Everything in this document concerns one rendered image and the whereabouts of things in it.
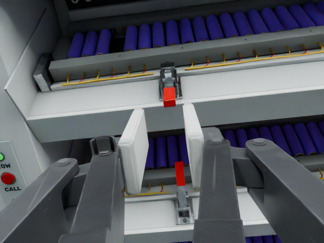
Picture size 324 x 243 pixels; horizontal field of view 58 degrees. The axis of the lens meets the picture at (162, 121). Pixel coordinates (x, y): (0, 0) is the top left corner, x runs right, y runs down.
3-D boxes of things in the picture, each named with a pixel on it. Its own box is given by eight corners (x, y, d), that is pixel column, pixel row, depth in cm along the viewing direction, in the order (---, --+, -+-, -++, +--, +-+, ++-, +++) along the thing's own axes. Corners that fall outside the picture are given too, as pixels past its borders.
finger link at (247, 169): (208, 163, 13) (277, 156, 13) (197, 127, 18) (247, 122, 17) (210, 193, 13) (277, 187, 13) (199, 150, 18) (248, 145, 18)
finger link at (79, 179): (119, 202, 13) (56, 208, 14) (132, 157, 18) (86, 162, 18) (114, 173, 13) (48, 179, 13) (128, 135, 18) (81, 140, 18)
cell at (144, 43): (151, 24, 44) (152, 47, 40) (150, 34, 46) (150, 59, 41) (139, 22, 44) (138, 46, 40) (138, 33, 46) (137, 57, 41)
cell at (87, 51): (87, 40, 46) (80, 64, 41) (86, 30, 45) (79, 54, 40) (98, 41, 46) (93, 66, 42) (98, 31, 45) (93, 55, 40)
